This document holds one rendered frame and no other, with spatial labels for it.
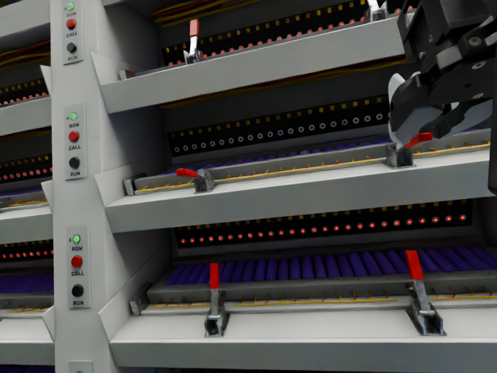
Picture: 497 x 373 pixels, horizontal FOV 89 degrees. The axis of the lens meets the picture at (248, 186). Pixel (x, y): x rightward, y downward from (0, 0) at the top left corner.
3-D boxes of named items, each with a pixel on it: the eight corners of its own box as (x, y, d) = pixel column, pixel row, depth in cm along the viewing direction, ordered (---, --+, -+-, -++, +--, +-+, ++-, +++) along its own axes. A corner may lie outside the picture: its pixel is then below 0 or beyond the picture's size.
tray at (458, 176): (585, 187, 28) (600, 98, 26) (112, 233, 40) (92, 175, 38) (467, 158, 47) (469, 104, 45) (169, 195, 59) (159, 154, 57)
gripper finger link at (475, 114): (451, 90, 28) (497, 22, 20) (467, 140, 27) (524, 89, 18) (418, 98, 29) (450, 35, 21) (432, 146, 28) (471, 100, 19)
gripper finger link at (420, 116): (390, 103, 30) (439, 38, 21) (401, 150, 28) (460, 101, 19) (362, 106, 30) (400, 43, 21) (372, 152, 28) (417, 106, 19)
